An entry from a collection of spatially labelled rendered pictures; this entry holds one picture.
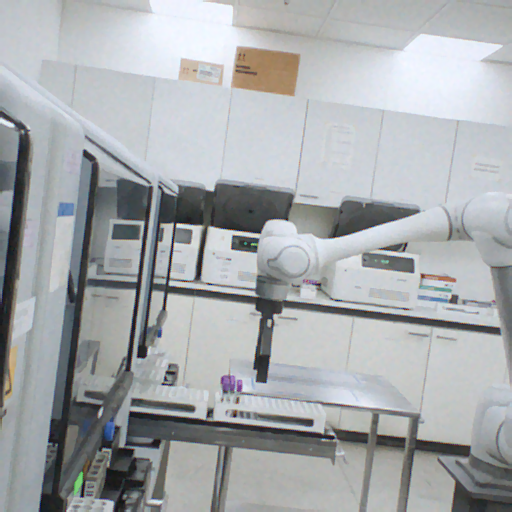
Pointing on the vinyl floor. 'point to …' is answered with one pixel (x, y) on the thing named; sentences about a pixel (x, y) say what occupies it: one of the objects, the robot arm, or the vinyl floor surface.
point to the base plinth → (403, 442)
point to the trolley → (371, 388)
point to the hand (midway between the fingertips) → (259, 372)
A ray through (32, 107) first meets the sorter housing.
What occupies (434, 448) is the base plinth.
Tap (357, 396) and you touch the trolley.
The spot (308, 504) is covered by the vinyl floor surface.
